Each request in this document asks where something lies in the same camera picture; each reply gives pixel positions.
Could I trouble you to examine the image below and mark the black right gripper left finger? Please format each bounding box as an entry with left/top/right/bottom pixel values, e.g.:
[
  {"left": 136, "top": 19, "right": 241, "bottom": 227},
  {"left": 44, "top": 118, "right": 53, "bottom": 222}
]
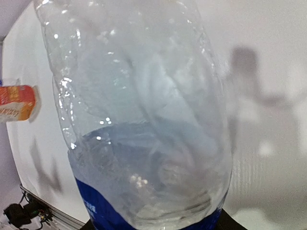
[{"left": 81, "top": 220, "right": 96, "bottom": 230}]

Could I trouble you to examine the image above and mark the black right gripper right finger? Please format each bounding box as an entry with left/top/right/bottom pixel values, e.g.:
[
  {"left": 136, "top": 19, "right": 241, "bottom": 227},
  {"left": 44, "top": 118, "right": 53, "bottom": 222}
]
[{"left": 215, "top": 209, "right": 247, "bottom": 230}]

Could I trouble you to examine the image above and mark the clear bottle blue text label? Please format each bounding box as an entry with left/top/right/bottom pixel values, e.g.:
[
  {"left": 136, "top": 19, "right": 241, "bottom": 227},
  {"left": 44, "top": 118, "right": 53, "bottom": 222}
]
[{"left": 34, "top": 0, "right": 233, "bottom": 230}]

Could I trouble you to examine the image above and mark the orange label bottle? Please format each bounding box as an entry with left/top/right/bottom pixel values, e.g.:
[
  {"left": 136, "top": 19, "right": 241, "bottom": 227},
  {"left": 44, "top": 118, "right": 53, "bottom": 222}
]
[{"left": 0, "top": 81, "right": 41, "bottom": 123}]

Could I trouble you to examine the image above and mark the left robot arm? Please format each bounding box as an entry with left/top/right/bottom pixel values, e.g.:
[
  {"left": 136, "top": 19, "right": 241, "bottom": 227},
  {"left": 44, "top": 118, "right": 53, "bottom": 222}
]
[{"left": 3, "top": 204, "right": 32, "bottom": 228}]

